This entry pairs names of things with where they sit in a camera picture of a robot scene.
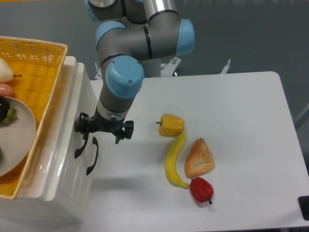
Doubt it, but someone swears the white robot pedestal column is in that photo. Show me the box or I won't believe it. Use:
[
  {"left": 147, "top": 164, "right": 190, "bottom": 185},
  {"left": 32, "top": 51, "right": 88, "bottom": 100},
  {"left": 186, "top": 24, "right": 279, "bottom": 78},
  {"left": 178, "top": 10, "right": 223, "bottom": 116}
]
[{"left": 141, "top": 58, "right": 161, "bottom": 78}]

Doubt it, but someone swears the green grape bunch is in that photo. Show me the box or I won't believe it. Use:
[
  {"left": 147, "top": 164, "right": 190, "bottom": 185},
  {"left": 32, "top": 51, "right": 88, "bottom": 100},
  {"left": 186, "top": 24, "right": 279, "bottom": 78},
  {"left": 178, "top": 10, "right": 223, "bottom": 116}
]
[{"left": 0, "top": 104, "right": 18, "bottom": 125}]

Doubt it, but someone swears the grey round plate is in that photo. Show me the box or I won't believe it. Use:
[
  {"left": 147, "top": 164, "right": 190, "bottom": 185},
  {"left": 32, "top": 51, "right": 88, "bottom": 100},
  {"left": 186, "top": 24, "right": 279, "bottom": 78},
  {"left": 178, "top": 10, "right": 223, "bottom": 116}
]
[{"left": 0, "top": 98, "right": 36, "bottom": 176}]

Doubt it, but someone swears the dark purple eggplant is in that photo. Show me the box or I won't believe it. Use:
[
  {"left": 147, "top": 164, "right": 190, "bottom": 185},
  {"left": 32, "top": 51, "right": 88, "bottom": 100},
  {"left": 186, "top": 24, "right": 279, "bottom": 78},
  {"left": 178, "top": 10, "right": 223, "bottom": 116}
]
[{"left": 0, "top": 96, "right": 11, "bottom": 121}]

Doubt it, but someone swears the black corner device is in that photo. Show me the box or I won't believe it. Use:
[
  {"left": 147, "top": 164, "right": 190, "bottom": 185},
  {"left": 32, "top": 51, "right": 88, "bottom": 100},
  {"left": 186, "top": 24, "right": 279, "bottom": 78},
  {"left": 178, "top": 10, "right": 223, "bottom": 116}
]
[{"left": 298, "top": 196, "right": 309, "bottom": 221}]

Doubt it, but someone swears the white pear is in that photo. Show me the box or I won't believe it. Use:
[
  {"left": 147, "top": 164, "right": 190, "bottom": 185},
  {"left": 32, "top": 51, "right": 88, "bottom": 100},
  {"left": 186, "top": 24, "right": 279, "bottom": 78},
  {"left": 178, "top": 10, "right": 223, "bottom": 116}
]
[{"left": 0, "top": 58, "right": 22, "bottom": 83}]

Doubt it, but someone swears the yellow woven basket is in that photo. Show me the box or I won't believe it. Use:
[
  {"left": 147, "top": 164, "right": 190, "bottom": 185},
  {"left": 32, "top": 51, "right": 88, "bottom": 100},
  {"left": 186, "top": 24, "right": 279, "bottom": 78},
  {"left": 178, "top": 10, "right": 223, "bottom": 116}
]
[{"left": 0, "top": 36, "right": 68, "bottom": 200}]

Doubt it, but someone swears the white drawer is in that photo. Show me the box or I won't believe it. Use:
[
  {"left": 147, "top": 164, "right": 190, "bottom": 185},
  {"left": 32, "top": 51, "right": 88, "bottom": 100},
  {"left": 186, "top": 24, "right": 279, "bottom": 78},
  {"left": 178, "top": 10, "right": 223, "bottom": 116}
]
[{"left": 45, "top": 62, "right": 97, "bottom": 206}]

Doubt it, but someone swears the white drawer cabinet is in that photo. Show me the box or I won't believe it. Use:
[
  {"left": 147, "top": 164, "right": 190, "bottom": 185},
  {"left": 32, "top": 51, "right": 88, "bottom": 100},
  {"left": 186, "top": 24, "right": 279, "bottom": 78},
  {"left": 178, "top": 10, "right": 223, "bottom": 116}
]
[{"left": 0, "top": 56, "right": 100, "bottom": 222}]

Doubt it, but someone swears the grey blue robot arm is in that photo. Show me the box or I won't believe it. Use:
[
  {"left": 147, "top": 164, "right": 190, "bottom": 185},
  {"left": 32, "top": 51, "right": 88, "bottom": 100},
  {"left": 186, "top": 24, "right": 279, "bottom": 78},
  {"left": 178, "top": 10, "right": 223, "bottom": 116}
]
[{"left": 75, "top": 0, "right": 195, "bottom": 141}]

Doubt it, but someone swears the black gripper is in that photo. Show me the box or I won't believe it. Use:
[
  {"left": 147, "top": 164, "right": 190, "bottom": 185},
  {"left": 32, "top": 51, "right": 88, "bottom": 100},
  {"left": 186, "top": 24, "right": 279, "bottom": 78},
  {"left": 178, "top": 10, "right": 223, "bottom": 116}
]
[{"left": 74, "top": 112, "right": 134, "bottom": 144}]

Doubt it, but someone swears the triangular pastry bread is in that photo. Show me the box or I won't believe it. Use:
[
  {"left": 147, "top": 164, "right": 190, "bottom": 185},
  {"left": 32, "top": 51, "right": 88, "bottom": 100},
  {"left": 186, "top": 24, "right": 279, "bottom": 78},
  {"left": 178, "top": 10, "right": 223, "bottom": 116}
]
[{"left": 184, "top": 138, "right": 215, "bottom": 179}]

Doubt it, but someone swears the red bell pepper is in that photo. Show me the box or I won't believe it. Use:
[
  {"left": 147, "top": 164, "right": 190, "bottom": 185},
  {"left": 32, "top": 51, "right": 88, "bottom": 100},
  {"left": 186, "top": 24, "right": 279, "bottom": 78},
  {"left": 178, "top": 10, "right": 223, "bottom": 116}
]
[{"left": 189, "top": 177, "right": 214, "bottom": 204}]

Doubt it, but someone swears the pink sausage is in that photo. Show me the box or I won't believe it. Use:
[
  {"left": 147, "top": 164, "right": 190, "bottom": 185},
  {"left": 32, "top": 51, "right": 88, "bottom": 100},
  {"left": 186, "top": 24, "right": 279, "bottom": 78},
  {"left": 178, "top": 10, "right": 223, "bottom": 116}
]
[{"left": 0, "top": 83, "right": 14, "bottom": 97}]

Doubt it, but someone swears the yellow bell pepper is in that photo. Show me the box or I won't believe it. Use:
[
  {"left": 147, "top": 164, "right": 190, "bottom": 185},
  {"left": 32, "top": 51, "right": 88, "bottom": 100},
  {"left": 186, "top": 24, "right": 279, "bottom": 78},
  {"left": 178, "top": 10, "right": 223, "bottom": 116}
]
[{"left": 156, "top": 114, "right": 185, "bottom": 137}]

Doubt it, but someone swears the white metal base frame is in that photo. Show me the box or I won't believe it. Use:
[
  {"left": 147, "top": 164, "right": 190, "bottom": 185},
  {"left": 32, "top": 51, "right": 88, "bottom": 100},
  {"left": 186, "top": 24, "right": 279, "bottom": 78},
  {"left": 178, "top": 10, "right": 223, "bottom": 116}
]
[{"left": 95, "top": 57, "right": 231, "bottom": 80}]

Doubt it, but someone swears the yellow banana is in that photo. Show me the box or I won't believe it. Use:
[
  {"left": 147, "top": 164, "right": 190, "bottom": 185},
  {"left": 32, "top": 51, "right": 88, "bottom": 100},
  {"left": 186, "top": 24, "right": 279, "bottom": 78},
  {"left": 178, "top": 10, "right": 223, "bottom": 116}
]
[{"left": 165, "top": 133, "right": 189, "bottom": 189}]

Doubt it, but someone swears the bottom drawer black handle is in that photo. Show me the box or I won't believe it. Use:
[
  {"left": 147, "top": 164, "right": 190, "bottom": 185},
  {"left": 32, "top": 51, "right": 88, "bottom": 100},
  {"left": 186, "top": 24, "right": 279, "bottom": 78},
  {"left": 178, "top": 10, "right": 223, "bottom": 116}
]
[{"left": 86, "top": 136, "right": 99, "bottom": 175}]

